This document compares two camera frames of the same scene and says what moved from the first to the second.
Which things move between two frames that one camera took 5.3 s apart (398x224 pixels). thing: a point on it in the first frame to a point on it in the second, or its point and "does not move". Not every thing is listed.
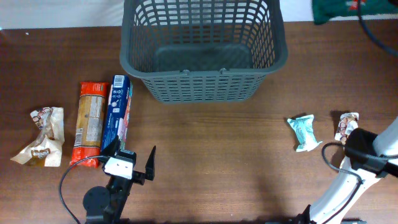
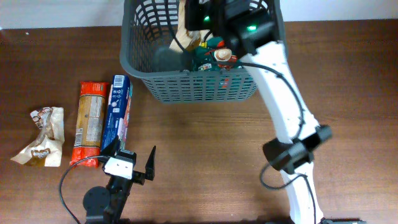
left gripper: [140, 177] does not move
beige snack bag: [47, 149] does not move
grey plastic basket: [201, 51] does not move
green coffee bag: [324, 10] to [211, 56]
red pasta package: [92, 103] does not move
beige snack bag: [348, 122] to [189, 39]
